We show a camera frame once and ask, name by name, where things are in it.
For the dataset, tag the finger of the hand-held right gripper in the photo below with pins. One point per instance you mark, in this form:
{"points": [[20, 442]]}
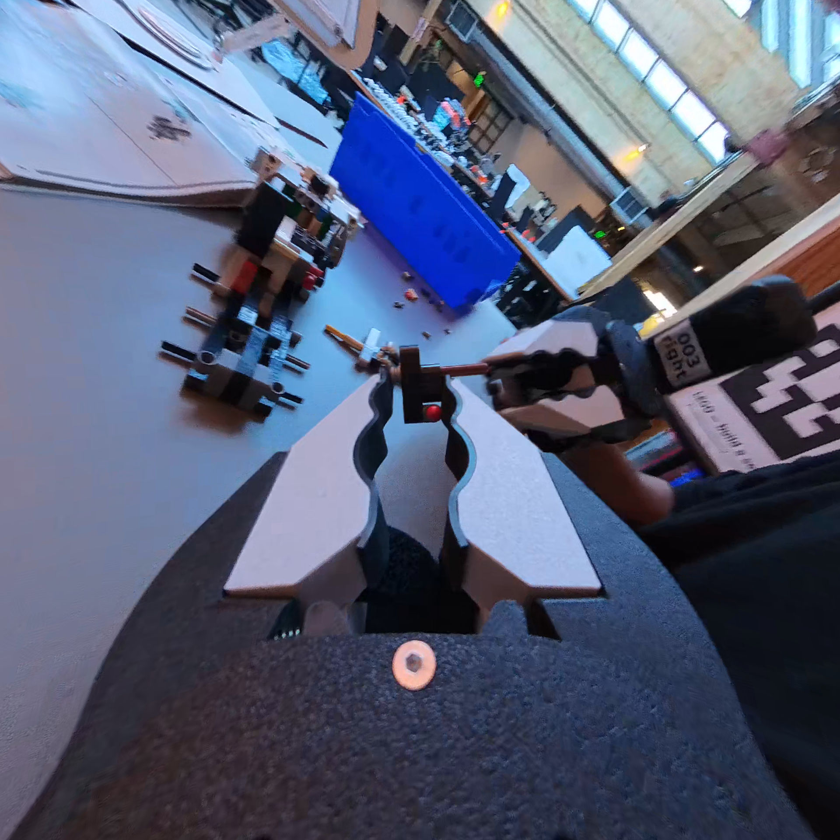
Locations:
{"points": [[558, 344], [577, 410]]}

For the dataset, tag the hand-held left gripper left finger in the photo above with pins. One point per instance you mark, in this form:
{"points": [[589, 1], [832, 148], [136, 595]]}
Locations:
{"points": [[308, 512]]}

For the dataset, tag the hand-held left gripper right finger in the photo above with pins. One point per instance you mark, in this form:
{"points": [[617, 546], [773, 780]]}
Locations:
{"points": [[518, 518]]}

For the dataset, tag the black lego piece red pin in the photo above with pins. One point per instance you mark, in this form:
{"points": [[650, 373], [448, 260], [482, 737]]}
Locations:
{"points": [[413, 387]]}

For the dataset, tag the scattered small lego pins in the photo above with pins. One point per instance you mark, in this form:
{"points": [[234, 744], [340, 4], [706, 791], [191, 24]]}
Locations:
{"points": [[411, 295]]}

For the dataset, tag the small lego subassembly yellow axle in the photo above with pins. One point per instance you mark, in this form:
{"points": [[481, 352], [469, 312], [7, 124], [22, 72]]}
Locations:
{"points": [[344, 338]]}

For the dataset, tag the partly built lego truck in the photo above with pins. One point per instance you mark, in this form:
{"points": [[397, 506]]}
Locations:
{"points": [[253, 341]]}

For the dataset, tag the person's right hand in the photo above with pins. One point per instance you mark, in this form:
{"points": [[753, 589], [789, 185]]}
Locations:
{"points": [[630, 485]]}

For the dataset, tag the white fiducial marker card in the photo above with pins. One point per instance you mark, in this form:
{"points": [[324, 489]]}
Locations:
{"points": [[722, 426]]}

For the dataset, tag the blue plastic bin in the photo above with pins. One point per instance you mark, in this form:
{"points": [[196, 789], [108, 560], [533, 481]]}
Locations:
{"points": [[420, 197]]}

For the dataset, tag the wooden display board with sheet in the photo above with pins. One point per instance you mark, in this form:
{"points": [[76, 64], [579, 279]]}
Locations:
{"points": [[328, 19]]}

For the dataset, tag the open instruction booklet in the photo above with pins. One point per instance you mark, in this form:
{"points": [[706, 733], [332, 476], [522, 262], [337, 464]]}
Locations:
{"points": [[79, 131]]}

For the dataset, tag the wall lamp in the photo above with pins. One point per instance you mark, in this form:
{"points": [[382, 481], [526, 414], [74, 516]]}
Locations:
{"points": [[502, 8]]}

